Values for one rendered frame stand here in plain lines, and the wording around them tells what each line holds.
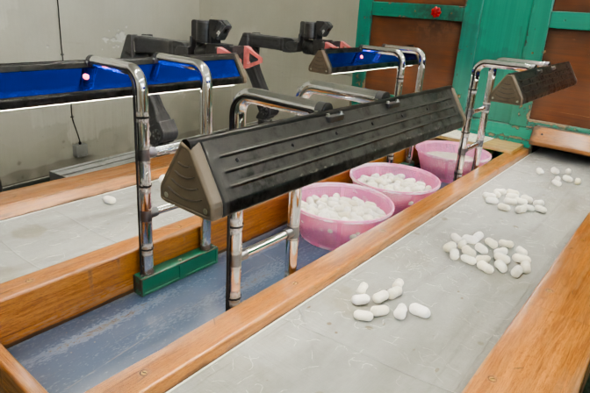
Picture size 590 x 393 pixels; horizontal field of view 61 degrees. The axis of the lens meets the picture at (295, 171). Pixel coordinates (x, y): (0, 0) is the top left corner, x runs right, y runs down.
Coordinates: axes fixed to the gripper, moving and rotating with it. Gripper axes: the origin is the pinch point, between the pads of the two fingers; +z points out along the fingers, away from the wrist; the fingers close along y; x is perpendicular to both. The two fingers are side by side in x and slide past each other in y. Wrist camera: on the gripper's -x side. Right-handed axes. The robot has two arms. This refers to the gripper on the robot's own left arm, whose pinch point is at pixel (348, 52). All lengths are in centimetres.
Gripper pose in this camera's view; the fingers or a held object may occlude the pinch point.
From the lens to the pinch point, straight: 199.4
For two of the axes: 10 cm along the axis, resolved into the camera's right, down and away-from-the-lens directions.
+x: -0.7, 9.4, 3.2
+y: 5.6, -2.3, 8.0
